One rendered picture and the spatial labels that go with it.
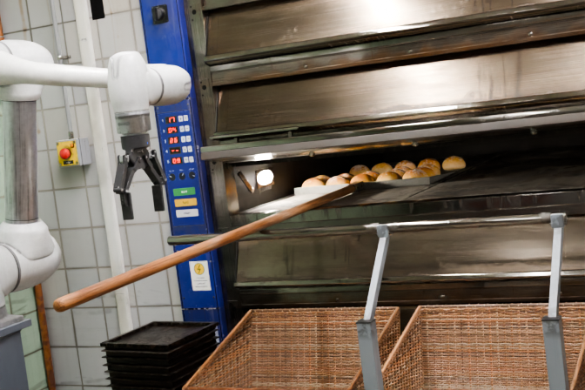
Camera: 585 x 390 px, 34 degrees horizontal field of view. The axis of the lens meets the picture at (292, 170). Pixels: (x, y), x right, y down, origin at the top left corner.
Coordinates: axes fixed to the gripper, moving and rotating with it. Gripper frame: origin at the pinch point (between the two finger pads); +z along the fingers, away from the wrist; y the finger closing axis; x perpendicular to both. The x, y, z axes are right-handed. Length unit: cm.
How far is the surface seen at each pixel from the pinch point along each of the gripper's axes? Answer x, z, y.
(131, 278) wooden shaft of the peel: 14.4, 11.9, 26.5
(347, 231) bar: 37, 14, -44
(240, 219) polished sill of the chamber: -20, 15, -79
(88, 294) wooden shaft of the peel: 15.3, 11.8, 43.0
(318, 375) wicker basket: 8, 67, -71
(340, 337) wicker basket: 16, 54, -74
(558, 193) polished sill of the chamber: 88, 12, -84
